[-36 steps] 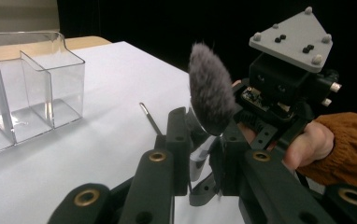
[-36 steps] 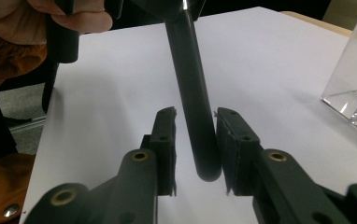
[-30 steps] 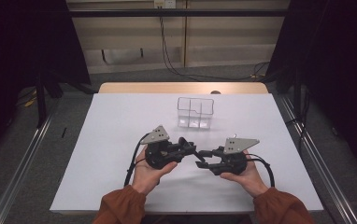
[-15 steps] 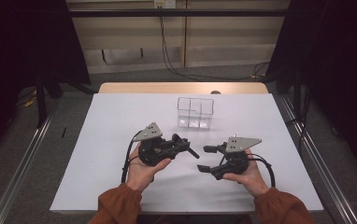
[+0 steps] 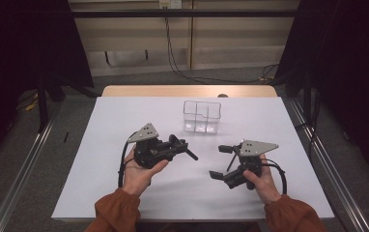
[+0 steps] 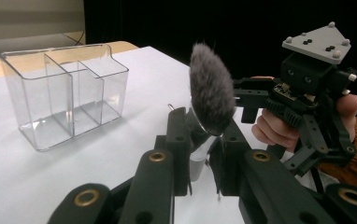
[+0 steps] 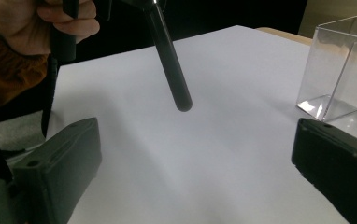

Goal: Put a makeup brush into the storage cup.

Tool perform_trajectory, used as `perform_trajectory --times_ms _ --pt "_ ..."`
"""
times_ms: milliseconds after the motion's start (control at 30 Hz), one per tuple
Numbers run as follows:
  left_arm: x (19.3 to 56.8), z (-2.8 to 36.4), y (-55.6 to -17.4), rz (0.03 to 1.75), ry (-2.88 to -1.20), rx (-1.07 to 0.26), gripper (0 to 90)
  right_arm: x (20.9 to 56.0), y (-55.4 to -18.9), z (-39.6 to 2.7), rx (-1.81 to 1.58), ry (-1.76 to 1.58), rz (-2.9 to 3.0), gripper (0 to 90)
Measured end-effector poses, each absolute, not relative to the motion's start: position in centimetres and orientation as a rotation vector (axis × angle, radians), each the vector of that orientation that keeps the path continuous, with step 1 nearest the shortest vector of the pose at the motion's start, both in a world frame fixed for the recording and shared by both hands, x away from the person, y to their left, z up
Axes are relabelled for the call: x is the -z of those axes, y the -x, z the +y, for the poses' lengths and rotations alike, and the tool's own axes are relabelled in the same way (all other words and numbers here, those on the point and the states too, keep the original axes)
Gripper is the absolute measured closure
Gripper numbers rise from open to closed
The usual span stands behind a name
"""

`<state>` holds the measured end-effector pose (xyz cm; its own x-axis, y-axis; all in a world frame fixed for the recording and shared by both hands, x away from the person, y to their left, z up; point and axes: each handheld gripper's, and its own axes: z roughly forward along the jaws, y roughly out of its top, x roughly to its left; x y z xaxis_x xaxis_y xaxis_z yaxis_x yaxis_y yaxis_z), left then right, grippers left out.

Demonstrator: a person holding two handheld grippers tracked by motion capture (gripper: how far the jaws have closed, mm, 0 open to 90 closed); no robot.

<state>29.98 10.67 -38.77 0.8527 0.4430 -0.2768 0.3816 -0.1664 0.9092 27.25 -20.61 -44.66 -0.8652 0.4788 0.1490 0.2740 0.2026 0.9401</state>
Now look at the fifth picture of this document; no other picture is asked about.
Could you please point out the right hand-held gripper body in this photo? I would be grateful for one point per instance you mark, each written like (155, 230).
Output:
(253, 161)

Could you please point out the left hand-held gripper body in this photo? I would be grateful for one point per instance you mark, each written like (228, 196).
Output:
(148, 151)

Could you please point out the thin black makeup brush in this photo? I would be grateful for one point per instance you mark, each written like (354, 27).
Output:
(231, 162)

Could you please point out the clear acrylic organizer box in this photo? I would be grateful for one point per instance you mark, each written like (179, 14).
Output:
(202, 117)

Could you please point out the person's right hand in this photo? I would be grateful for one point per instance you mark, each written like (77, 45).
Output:
(263, 187)

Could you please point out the person's left hand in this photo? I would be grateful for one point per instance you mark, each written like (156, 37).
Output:
(139, 179)

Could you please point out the wooden table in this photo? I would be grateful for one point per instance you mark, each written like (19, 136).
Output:
(173, 91)

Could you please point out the small black stick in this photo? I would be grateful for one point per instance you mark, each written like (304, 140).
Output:
(66, 137)

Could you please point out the yellow floor object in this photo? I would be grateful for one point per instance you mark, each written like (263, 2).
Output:
(31, 106)

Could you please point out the black curtain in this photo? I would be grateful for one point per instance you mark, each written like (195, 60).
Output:
(350, 64)
(28, 42)

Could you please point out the metal floor rail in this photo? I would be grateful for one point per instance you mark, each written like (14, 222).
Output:
(340, 180)
(21, 170)

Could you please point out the black stand post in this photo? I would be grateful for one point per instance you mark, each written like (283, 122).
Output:
(42, 106)

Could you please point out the black horizontal frame bar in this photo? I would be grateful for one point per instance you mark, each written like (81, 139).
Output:
(185, 13)

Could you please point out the white wall socket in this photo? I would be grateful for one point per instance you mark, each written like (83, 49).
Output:
(170, 3)

